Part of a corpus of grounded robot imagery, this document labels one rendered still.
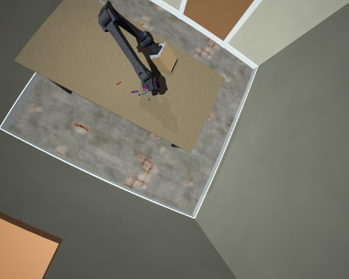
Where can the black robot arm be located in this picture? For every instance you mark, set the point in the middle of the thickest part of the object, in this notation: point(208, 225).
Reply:
point(110, 20)

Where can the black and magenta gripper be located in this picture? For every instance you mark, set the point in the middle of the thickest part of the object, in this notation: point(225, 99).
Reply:
point(144, 85)

